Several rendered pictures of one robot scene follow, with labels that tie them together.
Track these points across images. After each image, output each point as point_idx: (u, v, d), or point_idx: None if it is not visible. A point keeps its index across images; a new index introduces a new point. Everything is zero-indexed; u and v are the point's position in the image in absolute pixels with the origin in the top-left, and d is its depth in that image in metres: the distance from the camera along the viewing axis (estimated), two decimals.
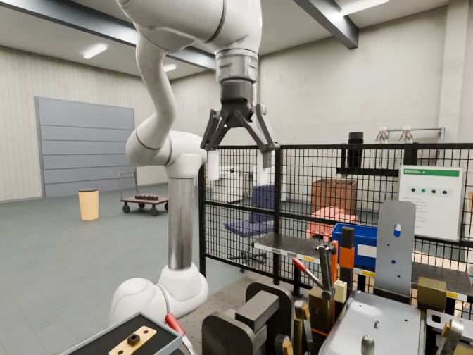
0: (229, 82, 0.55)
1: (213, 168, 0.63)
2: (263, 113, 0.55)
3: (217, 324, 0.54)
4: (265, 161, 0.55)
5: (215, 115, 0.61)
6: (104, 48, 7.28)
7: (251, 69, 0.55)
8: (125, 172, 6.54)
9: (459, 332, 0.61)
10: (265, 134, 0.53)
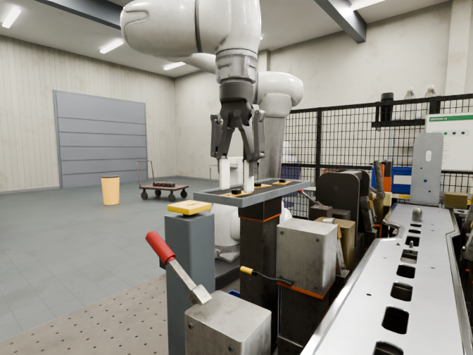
0: (228, 82, 0.55)
1: (224, 177, 0.62)
2: (260, 120, 0.55)
3: (329, 177, 0.84)
4: (250, 170, 0.57)
5: (217, 118, 0.61)
6: (121, 44, 7.58)
7: (250, 69, 0.55)
8: (143, 161, 6.84)
9: None
10: (255, 142, 0.55)
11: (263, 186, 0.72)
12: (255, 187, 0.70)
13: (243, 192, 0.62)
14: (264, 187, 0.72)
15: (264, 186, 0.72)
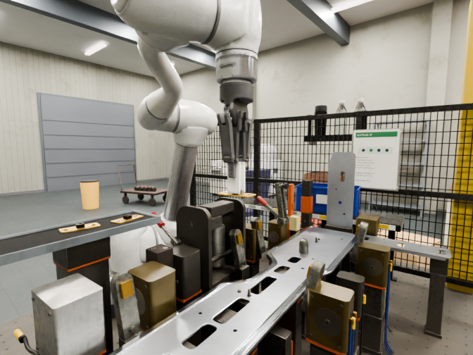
0: None
1: None
2: (223, 122, 0.54)
3: (186, 211, 0.77)
4: (229, 171, 0.58)
5: None
6: (104, 46, 7.51)
7: (224, 68, 0.54)
8: (124, 165, 6.77)
9: (364, 227, 0.85)
10: (222, 144, 0.56)
11: (86, 227, 0.65)
12: (70, 230, 0.63)
13: (246, 194, 0.59)
14: (86, 228, 0.65)
15: (86, 227, 0.65)
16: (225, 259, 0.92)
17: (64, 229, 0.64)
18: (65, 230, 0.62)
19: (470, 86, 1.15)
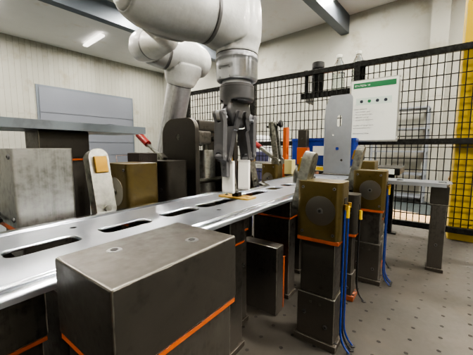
0: None
1: (241, 177, 0.62)
2: (218, 120, 0.54)
3: (172, 125, 0.73)
4: (223, 170, 0.57)
5: None
6: (103, 36, 7.47)
7: (222, 68, 0.55)
8: (122, 155, 6.73)
9: (362, 150, 0.80)
10: (217, 143, 0.56)
11: None
12: None
13: (245, 196, 0.59)
14: None
15: None
16: (216, 189, 0.87)
17: None
18: None
19: (471, 25, 1.11)
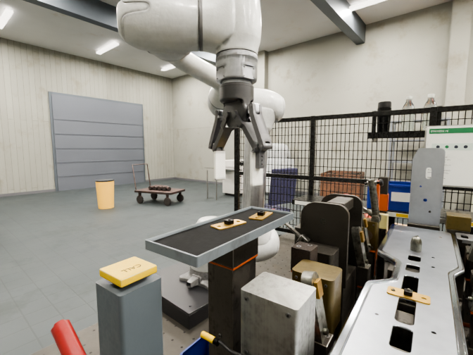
0: (225, 82, 0.56)
1: (219, 167, 0.65)
2: (257, 112, 0.53)
3: (315, 208, 0.74)
4: (257, 161, 0.53)
5: (219, 115, 0.62)
6: (117, 44, 7.48)
7: (247, 67, 0.54)
8: (139, 164, 6.74)
9: None
10: (256, 134, 0.52)
11: (236, 224, 0.62)
12: (224, 227, 0.59)
13: (421, 298, 0.60)
14: (237, 225, 0.61)
15: (236, 224, 0.62)
16: None
17: (217, 225, 0.60)
18: (221, 227, 0.59)
19: None
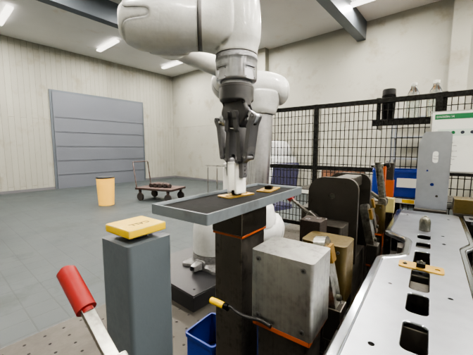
0: (226, 82, 0.56)
1: (232, 179, 0.60)
2: (255, 122, 0.55)
3: (324, 183, 0.72)
4: (240, 171, 0.58)
5: (219, 120, 0.62)
6: (117, 41, 7.46)
7: (248, 68, 0.54)
8: (139, 161, 6.72)
9: None
10: (245, 144, 0.56)
11: (243, 194, 0.60)
12: (232, 196, 0.58)
13: (434, 269, 0.58)
14: (245, 195, 0.60)
15: (244, 194, 0.60)
16: None
17: (224, 195, 0.59)
18: (229, 196, 0.58)
19: None
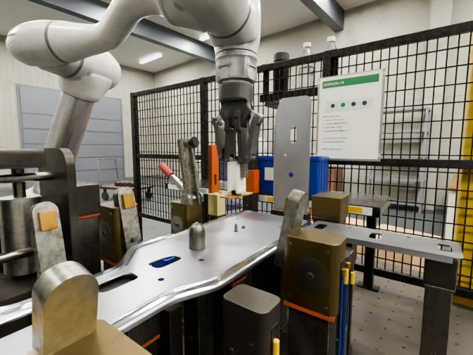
0: (228, 82, 0.55)
1: (232, 180, 0.60)
2: (257, 123, 0.55)
3: None
4: (242, 171, 0.58)
5: (217, 120, 0.61)
6: None
7: (250, 69, 0.55)
8: (105, 159, 6.36)
9: (298, 199, 0.44)
10: (248, 144, 0.56)
11: (243, 194, 0.61)
12: (235, 196, 0.58)
13: None
14: (245, 194, 0.60)
15: (245, 194, 0.60)
16: None
17: (226, 196, 0.58)
18: (231, 196, 0.57)
19: None
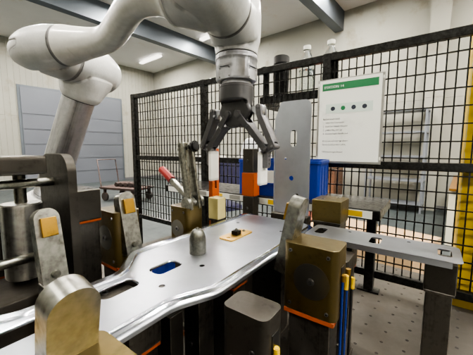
0: (229, 82, 0.55)
1: (213, 168, 0.63)
2: (263, 113, 0.55)
3: None
4: (265, 161, 0.55)
5: (215, 115, 0.61)
6: None
7: (251, 69, 0.55)
8: (105, 159, 6.36)
9: (298, 206, 0.44)
10: (265, 134, 0.53)
11: (243, 234, 0.62)
12: (235, 238, 0.59)
13: None
14: (245, 234, 0.61)
15: (244, 234, 0.61)
16: None
17: (226, 237, 0.59)
18: (231, 238, 0.58)
19: None
